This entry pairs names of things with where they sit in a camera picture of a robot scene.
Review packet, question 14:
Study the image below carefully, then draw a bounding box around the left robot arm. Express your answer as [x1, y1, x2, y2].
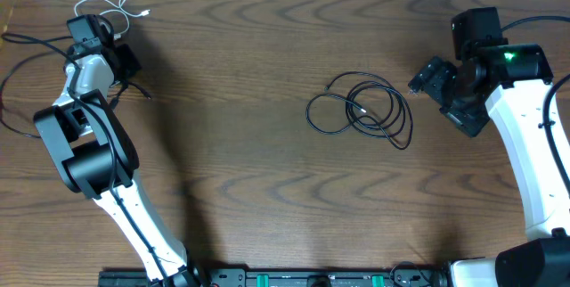
[1, 14, 210, 286]

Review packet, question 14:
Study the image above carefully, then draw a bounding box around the white USB cable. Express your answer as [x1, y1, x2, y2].
[73, 0, 155, 42]

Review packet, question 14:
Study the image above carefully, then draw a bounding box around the short black USB cable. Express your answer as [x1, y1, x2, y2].
[0, 50, 152, 140]

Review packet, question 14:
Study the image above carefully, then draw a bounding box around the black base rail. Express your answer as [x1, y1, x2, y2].
[97, 262, 498, 287]

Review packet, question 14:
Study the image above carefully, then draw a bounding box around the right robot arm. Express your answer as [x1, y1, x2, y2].
[409, 7, 569, 286]

